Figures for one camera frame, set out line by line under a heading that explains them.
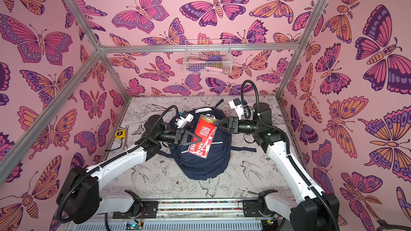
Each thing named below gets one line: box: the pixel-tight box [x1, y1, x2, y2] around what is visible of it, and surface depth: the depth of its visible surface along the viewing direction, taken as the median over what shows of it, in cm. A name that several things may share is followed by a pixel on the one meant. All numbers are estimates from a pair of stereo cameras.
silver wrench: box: [122, 125, 130, 151], surface depth 101 cm
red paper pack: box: [188, 114, 218, 160], surface depth 66 cm
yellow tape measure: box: [115, 129, 126, 140], surface depth 100 cm
